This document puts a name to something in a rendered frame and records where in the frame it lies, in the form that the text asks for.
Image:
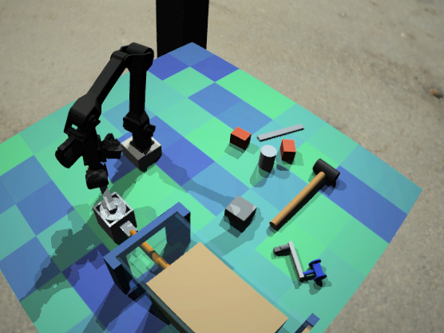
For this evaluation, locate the mallet with wooden handle and black head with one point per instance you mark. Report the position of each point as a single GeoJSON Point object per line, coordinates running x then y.
{"type": "Point", "coordinates": [325, 171]}

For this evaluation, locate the orange-red block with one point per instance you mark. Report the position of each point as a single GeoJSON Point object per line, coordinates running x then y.
{"type": "Point", "coordinates": [240, 137]}
{"type": "Point", "coordinates": [287, 150]}

